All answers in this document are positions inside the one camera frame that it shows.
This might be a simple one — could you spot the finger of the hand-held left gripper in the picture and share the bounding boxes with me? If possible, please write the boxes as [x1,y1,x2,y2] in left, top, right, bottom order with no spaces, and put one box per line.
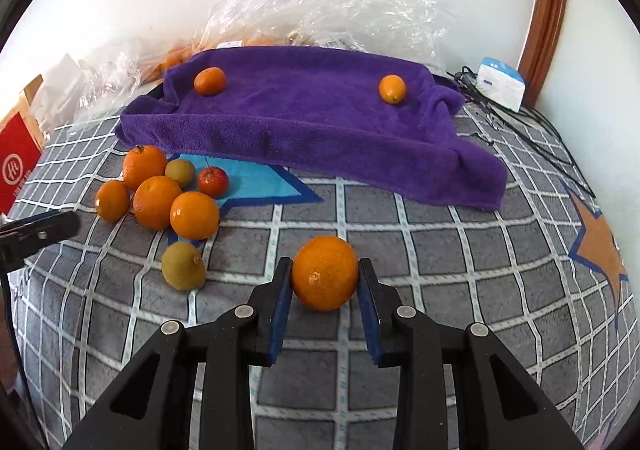
[0,211,81,272]

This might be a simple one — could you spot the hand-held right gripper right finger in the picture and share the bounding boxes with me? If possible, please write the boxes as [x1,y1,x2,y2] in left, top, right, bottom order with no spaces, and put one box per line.
[356,257,586,450]

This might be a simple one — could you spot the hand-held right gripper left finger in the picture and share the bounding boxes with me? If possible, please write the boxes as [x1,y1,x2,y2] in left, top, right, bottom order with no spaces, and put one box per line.
[62,257,296,450]

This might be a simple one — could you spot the large orange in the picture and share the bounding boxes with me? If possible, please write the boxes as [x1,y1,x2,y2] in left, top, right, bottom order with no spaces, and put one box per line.
[122,145,169,191]
[132,175,183,231]
[193,67,227,97]
[291,236,360,312]

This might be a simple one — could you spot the small orange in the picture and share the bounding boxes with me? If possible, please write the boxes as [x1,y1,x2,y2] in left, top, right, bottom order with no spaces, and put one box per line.
[378,74,407,105]
[170,191,221,241]
[95,179,131,223]

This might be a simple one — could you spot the brown kiwi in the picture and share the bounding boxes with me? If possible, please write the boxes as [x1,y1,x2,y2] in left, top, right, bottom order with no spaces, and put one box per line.
[161,242,207,291]
[165,158,196,190]

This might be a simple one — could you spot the small red apple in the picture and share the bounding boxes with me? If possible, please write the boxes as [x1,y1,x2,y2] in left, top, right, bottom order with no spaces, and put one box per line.
[197,157,230,197]

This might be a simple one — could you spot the red paper bag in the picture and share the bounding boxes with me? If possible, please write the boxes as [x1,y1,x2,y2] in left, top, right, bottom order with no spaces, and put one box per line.
[0,105,48,217]

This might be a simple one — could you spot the grey checked tablecloth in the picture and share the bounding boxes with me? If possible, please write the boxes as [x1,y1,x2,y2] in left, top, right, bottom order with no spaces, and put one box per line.
[0,75,636,450]

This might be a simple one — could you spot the white plastic bag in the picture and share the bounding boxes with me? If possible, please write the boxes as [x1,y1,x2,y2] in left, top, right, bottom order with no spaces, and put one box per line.
[30,51,93,133]

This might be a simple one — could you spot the crumpled clear plastic bag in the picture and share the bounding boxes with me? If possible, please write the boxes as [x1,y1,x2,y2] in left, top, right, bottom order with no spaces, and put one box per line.
[67,35,201,133]

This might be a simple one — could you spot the purple towel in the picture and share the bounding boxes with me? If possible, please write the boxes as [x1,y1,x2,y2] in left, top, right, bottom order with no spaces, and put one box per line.
[115,45,509,212]

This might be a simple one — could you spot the pile of bagged oranges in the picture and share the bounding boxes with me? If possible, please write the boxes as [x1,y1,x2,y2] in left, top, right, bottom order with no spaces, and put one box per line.
[142,32,301,83]

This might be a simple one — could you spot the white and blue charger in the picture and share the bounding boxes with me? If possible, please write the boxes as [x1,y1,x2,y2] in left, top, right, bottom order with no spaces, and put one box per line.
[475,56,527,112]

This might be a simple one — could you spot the large clear plastic bag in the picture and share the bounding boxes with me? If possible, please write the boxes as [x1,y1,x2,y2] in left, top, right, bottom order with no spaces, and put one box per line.
[200,0,451,68]

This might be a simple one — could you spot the black cables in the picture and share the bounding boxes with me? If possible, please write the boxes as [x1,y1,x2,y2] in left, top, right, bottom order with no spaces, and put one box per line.
[445,66,598,201]

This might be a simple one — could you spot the brown wooden door frame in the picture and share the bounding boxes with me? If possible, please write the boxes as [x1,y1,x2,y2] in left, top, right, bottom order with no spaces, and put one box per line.
[517,0,572,108]

